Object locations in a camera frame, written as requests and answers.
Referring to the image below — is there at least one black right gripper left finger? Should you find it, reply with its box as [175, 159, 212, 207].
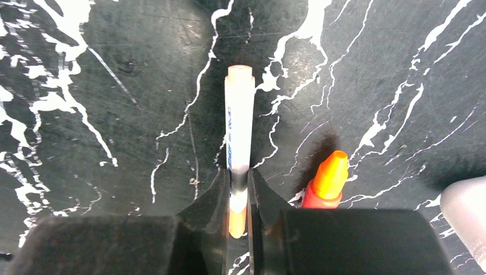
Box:
[5, 170, 230, 274]

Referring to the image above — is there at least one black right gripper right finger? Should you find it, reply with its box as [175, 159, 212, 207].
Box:
[248, 169, 454, 274]

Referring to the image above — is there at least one thin orange tip pen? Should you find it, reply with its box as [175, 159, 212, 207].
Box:
[225, 65, 255, 239]

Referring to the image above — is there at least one small orange red marker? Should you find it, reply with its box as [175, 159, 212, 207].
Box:
[300, 150, 348, 209]

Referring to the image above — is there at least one white PVC pipe frame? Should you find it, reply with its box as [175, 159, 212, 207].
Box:
[440, 176, 485, 270]

